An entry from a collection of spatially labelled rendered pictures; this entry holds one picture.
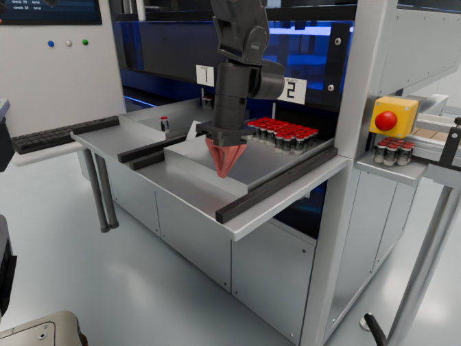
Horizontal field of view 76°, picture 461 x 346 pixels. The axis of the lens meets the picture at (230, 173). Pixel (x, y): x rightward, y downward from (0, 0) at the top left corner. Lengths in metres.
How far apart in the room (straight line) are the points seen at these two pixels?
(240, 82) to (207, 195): 0.22
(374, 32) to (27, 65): 1.08
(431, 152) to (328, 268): 0.42
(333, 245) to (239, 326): 0.69
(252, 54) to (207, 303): 1.23
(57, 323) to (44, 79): 0.85
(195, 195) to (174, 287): 1.07
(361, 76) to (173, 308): 1.23
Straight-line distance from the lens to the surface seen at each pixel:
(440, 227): 0.95
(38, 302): 1.78
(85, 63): 1.35
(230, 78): 0.51
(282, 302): 1.20
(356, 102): 0.74
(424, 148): 0.84
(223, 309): 1.50
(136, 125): 0.94
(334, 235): 0.89
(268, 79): 0.55
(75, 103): 1.35
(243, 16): 0.49
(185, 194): 0.58
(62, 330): 1.23
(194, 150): 0.77
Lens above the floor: 1.18
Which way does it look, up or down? 27 degrees down
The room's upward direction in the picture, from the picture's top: straight up
